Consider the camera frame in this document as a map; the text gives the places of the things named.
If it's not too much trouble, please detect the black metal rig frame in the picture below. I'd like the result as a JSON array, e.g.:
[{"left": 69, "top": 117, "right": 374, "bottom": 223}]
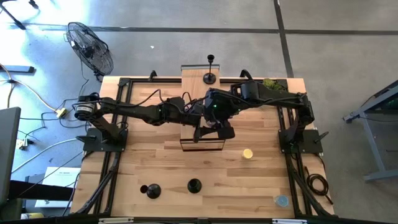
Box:
[{"left": 70, "top": 76, "right": 335, "bottom": 218}]

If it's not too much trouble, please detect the grey metal desk frame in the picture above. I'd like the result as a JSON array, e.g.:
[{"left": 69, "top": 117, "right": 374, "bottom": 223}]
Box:
[{"left": 343, "top": 80, "right": 398, "bottom": 184}]

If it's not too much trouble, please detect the white paper sheet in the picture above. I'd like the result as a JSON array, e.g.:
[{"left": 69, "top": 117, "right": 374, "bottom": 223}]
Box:
[{"left": 34, "top": 166, "right": 81, "bottom": 208}]

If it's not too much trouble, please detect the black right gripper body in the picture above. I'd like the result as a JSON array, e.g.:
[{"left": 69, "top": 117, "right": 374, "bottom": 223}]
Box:
[{"left": 202, "top": 88, "right": 240, "bottom": 125}]

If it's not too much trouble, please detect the blue glass jar candle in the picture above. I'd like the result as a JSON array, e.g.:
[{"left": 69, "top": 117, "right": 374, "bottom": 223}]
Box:
[{"left": 273, "top": 194, "right": 290, "bottom": 208}]

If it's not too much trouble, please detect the white floor cable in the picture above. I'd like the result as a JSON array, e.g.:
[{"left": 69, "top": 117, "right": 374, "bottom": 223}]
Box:
[{"left": 11, "top": 138, "right": 78, "bottom": 174}]

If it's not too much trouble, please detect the black floor fan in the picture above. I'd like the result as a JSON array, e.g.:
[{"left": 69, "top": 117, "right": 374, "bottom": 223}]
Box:
[{"left": 65, "top": 21, "right": 115, "bottom": 82}]

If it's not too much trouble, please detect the trailing green succulent plant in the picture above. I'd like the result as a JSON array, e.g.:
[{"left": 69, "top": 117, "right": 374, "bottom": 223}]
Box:
[{"left": 262, "top": 78, "right": 278, "bottom": 91}]

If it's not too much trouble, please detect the wooden shelf black metal frame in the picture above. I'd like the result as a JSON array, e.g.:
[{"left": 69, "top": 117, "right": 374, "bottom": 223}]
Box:
[{"left": 179, "top": 64, "right": 225, "bottom": 152}]

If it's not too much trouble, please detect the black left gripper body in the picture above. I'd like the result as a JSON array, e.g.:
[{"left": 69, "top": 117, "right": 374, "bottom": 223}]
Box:
[{"left": 182, "top": 103, "right": 206, "bottom": 126}]

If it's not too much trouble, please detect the grey side table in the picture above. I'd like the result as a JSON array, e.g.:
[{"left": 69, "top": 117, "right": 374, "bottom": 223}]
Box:
[{"left": 0, "top": 106, "right": 22, "bottom": 208}]

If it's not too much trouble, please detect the coiled black cable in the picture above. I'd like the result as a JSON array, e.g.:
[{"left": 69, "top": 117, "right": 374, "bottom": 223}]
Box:
[{"left": 303, "top": 166, "right": 334, "bottom": 205}]

